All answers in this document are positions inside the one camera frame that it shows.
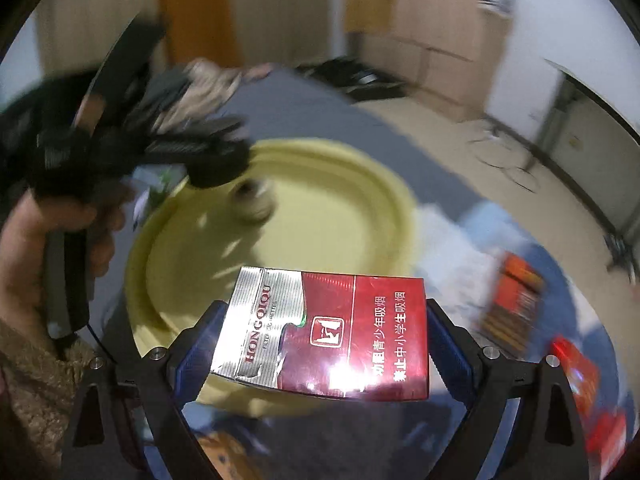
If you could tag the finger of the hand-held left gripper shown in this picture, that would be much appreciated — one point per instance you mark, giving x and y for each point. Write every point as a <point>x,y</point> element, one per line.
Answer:
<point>200,129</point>
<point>215,165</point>

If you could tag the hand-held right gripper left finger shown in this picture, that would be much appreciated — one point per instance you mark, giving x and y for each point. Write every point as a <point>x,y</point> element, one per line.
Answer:
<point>197,360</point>

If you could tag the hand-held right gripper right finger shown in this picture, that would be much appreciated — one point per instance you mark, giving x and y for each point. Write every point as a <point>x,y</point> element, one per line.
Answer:
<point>452,355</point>

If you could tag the small round pale object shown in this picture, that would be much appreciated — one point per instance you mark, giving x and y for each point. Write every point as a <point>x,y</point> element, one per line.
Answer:
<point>255,200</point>

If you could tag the red silver cigarette carton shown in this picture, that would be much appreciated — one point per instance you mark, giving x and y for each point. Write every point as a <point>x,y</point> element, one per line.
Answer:
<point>350,330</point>

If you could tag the yellow plastic basin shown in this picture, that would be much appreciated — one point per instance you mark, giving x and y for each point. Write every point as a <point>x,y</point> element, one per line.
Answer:
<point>325,210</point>

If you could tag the person's left forearm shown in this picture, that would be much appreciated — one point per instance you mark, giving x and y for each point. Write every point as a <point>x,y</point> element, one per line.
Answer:
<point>30,400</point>

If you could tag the person's left hand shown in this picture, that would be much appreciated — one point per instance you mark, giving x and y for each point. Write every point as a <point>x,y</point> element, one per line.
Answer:
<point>22,250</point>

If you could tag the beige cloth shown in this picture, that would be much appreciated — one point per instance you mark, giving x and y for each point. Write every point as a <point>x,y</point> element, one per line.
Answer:
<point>215,82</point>

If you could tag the orange dark striped box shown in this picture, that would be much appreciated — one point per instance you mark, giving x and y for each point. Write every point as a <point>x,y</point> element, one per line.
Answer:
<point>515,305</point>

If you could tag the wooden door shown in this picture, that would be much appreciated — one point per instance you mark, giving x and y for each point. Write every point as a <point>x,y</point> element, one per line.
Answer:
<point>200,5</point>

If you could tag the blue white plush blanket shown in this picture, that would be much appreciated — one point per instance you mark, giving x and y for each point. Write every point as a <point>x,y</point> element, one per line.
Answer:
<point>575,300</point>

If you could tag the black bag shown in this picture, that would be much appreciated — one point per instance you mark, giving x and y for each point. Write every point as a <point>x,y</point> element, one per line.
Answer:
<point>350,77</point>

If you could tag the wooden cabinet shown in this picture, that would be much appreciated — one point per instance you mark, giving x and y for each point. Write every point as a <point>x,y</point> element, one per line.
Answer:
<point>440,20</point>

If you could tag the metal table frame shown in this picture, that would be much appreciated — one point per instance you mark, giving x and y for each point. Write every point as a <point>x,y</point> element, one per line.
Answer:
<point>600,160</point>

